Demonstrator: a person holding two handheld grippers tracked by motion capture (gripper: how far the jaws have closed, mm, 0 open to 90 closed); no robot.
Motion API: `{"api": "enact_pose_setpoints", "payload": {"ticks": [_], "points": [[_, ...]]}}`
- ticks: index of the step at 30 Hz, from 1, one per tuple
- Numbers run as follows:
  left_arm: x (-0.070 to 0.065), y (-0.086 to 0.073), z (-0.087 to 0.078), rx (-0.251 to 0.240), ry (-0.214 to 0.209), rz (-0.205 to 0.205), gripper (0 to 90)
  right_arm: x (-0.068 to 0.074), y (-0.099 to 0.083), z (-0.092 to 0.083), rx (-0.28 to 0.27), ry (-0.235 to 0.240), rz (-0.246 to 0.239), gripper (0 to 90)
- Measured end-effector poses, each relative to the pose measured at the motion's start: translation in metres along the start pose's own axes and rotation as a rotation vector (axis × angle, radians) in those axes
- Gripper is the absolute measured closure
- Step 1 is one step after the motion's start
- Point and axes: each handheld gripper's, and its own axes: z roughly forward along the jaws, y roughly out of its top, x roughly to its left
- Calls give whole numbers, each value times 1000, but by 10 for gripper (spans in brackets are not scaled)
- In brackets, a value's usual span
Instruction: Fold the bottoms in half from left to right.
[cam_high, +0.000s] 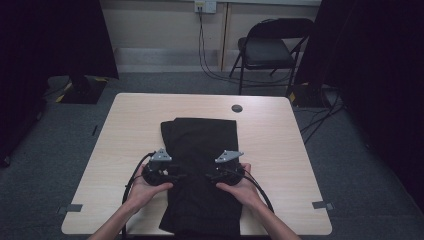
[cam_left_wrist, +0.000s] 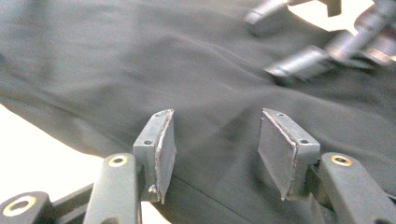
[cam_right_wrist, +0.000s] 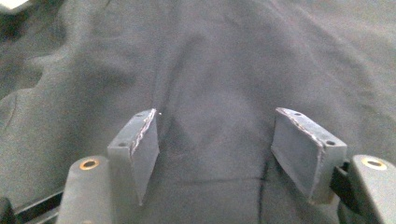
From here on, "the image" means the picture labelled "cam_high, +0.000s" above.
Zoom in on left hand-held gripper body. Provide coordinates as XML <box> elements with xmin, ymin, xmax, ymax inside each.
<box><xmin>142</xmin><ymin>148</ymin><xmax>175</xmax><ymax>187</ymax></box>

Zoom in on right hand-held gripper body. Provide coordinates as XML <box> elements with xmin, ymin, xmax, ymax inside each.
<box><xmin>214</xmin><ymin>149</ymin><xmax>246</xmax><ymax>187</ymax></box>

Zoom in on black pants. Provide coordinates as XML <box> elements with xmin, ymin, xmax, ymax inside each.
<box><xmin>158</xmin><ymin>116</ymin><xmax>244</xmax><ymax>239</ymax></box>

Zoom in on person's right hand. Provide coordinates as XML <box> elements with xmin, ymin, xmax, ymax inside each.
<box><xmin>215</xmin><ymin>162</ymin><xmax>265</xmax><ymax>210</ymax></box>

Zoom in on person's left hand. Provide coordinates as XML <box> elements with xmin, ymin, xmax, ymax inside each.
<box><xmin>127</xmin><ymin>164</ymin><xmax>175</xmax><ymax>212</ymax></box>

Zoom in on grey tape strip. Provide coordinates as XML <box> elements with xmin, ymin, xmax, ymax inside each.
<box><xmin>56</xmin><ymin>203</ymin><xmax>84</xmax><ymax>215</ymax></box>
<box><xmin>311</xmin><ymin>200</ymin><xmax>335</xmax><ymax>211</ymax></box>

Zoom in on black stand base yellow tape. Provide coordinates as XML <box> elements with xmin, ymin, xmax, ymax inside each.
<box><xmin>54</xmin><ymin>75</ymin><xmax>110</xmax><ymax>105</ymax></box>
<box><xmin>287</xmin><ymin>82</ymin><xmax>332</xmax><ymax>109</ymax></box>

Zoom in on black folding chair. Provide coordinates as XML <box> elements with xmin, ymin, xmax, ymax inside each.
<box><xmin>228</xmin><ymin>17</ymin><xmax>316</xmax><ymax>97</ymax></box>

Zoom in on black curtain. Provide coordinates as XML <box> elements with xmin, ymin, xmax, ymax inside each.
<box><xmin>0</xmin><ymin>0</ymin><xmax>120</xmax><ymax>168</ymax></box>
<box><xmin>294</xmin><ymin>0</ymin><xmax>424</xmax><ymax>214</ymax></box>

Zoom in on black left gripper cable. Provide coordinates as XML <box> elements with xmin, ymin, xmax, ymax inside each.
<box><xmin>121</xmin><ymin>151</ymin><xmax>157</xmax><ymax>240</ymax></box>

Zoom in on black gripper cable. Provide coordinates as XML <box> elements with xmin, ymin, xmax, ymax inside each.
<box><xmin>121</xmin><ymin>151</ymin><xmax>157</xmax><ymax>240</ymax></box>
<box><xmin>224</xmin><ymin>167</ymin><xmax>275</xmax><ymax>214</ymax></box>

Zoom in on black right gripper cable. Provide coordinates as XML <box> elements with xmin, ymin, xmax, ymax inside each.
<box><xmin>224</xmin><ymin>167</ymin><xmax>275</xmax><ymax>214</ymax></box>

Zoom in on black floor cables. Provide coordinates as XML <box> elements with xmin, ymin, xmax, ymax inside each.
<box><xmin>299</xmin><ymin>89</ymin><xmax>345</xmax><ymax>146</ymax></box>

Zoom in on white wall socket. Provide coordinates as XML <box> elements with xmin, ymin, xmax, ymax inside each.
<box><xmin>194</xmin><ymin>0</ymin><xmax>218</xmax><ymax>15</ymax></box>

